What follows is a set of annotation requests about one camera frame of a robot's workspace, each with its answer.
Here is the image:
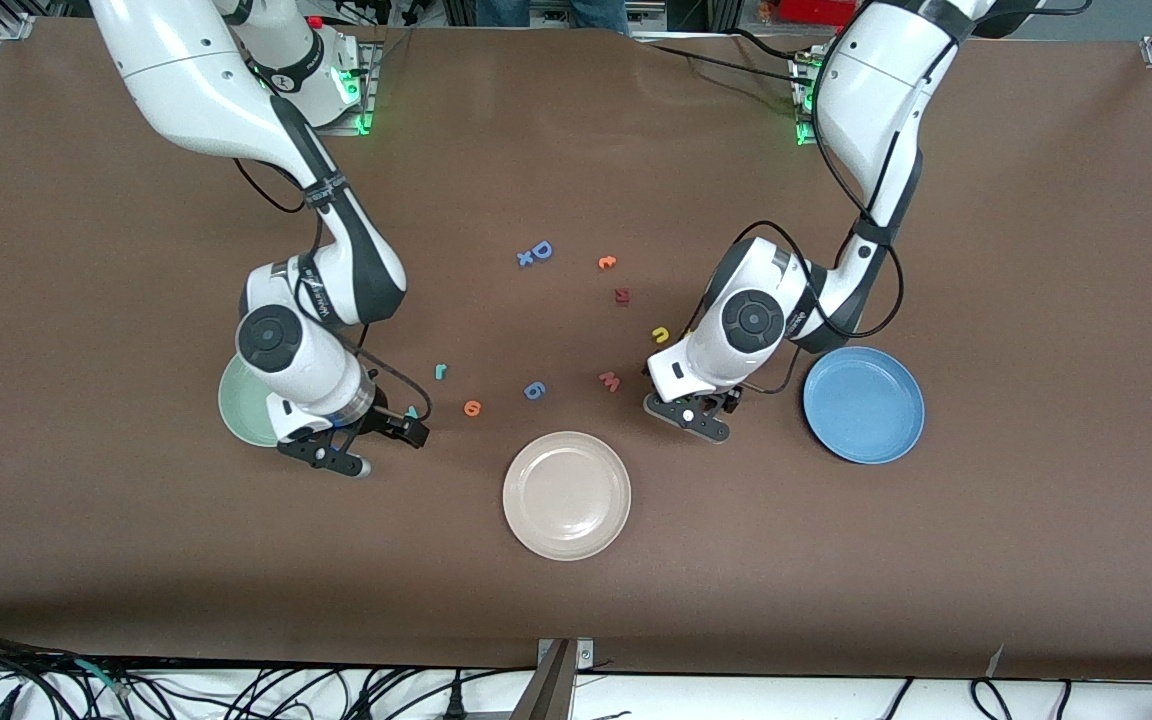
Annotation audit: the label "light green round plate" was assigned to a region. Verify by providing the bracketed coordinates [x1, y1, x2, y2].
[218, 355, 282, 448]

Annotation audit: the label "blue round plate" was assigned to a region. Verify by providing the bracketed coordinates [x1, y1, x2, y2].
[802, 346, 926, 465]

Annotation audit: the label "beige round plate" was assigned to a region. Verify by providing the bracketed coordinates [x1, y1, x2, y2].
[502, 431, 632, 562]

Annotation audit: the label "brown table cover sheet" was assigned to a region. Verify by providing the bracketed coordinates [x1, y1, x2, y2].
[0, 18, 1152, 683]

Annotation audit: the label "red box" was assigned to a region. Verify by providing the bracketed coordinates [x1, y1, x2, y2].
[781, 0, 859, 26]

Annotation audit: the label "person legs in jeans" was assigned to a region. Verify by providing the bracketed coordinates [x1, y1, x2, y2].
[476, 0, 629, 31]

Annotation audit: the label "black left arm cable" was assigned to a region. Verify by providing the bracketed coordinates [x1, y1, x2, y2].
[691, 20, 962, 396]

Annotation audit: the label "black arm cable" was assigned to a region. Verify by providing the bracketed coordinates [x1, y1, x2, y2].
[691, 20, 962, 396]
[233, 155, 434, 421]

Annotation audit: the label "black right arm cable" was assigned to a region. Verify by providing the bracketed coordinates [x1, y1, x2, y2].
[233, 155, 434, 421]

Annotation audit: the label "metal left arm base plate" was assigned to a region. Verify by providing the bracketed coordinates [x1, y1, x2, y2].
[791, 50, 823, 147]

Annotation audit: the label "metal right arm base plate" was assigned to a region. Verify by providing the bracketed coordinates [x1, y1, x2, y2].
[321, 40, 379, 137]

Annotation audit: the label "metal table clamp bracket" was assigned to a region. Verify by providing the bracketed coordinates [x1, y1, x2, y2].
[511, 638, 597, 720]

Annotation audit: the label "black cable behind bases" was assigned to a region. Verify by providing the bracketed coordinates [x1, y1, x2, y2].
[636, 28, 817, 86]

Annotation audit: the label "teal cable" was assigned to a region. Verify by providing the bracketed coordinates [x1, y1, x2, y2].
[74, 658, 129, 698]

